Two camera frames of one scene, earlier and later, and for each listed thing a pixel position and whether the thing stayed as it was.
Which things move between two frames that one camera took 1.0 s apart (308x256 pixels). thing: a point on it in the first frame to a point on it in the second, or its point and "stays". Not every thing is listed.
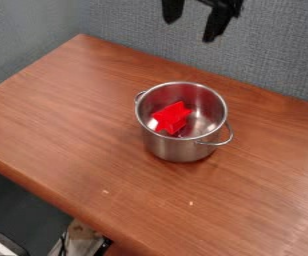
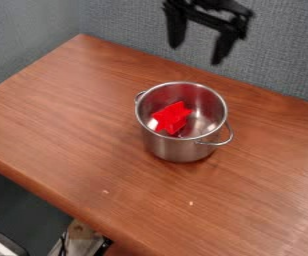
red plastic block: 172,118 stays
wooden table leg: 81,241 stays
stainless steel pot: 206,128 stays
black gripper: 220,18 to 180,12
